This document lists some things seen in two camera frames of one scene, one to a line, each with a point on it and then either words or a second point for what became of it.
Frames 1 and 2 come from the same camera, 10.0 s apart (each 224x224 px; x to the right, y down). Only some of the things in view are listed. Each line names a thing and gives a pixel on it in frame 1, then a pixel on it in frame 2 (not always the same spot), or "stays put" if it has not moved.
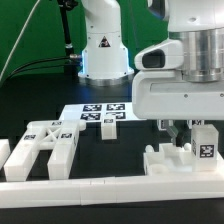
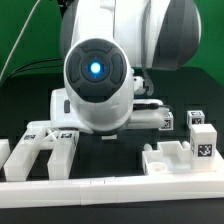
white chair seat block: x=172 y=160 stays put
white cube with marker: x=204 y=147 stays put
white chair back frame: x=60 y=136 stays put
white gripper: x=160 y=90 -> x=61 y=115
